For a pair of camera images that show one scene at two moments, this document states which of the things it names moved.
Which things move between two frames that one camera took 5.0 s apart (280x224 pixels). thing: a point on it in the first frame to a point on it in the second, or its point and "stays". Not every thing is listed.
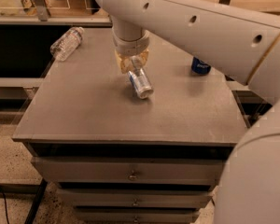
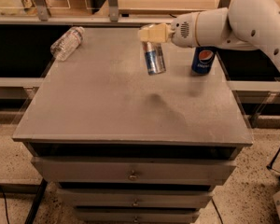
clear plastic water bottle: (67, 43) stays
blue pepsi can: (199, 66) stays
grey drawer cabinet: (116, 159) stays
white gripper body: (131, 48) to (183, 31)
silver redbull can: (141, 83) to (155, 57)
